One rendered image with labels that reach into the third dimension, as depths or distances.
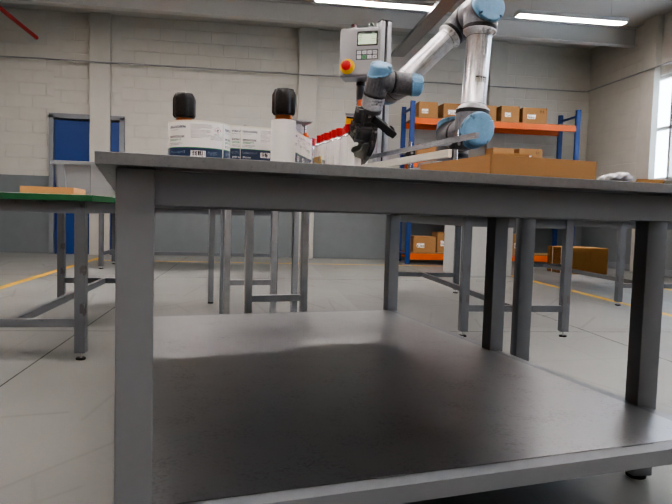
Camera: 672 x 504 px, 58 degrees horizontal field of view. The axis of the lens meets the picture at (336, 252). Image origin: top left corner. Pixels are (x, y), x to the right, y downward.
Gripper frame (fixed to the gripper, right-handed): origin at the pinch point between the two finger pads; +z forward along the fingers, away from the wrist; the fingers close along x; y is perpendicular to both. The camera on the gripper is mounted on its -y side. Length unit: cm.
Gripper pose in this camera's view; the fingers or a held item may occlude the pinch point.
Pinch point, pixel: (364, 161)
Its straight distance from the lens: 218.4
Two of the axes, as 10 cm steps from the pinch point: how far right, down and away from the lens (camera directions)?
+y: -9.4, -0.1, -3.3
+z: -1.9, 8.3, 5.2
